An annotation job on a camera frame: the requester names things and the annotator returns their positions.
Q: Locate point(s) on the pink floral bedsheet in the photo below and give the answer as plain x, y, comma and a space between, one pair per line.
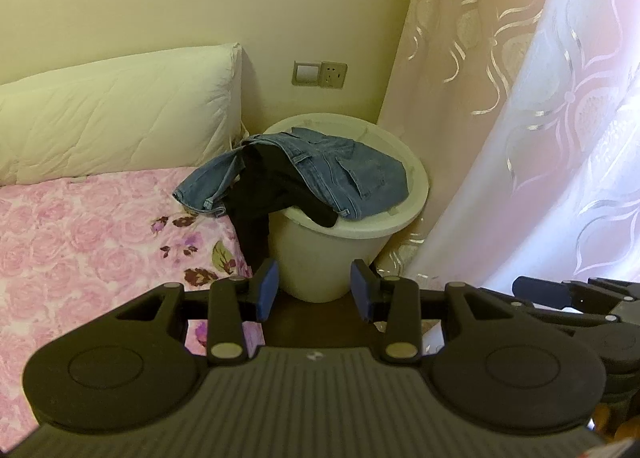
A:
75, 248

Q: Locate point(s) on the white wall light switch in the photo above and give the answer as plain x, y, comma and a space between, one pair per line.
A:
305, 72

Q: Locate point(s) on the white round laundry basket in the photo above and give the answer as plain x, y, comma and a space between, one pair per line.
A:
320, 258

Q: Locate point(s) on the sheer white flower curtain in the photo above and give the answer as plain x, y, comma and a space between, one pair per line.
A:
575, 163

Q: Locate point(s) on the black garment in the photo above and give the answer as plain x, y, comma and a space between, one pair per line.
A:
265, 188

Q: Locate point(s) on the wall power socket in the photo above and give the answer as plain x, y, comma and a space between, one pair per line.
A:
332, 74

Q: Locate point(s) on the beige patterned curtain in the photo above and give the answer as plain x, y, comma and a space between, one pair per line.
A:
450, 38

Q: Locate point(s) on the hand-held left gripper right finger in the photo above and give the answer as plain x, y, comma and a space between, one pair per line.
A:
361, 290

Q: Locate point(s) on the blue denim jeans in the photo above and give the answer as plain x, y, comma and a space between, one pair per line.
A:
325, 158

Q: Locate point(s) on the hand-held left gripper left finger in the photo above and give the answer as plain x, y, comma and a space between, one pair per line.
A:
267, 288

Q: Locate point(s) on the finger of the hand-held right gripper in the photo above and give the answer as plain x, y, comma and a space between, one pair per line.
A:
615, 288
540, 289

